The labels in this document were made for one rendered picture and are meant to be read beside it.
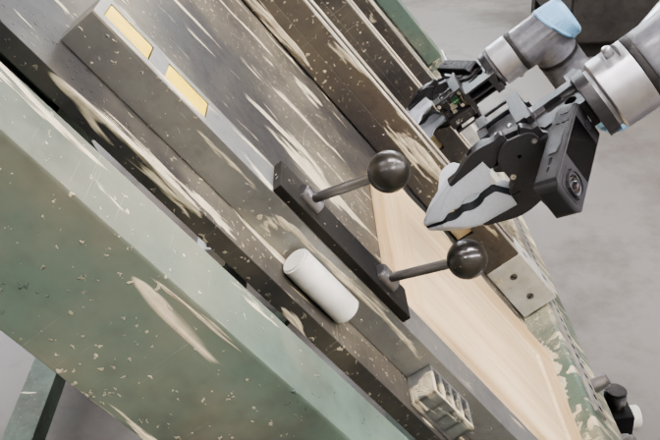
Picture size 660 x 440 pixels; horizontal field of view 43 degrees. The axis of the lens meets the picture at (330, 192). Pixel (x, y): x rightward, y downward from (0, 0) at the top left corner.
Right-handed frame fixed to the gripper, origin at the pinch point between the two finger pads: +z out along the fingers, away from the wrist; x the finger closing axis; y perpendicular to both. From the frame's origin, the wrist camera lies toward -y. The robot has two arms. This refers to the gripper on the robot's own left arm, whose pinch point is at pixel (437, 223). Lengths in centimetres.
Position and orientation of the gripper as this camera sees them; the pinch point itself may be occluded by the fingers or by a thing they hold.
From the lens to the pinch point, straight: 86.7
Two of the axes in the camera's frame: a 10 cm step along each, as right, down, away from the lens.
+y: -0.3, -4.9, 8.7
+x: -6.3, -6.7, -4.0
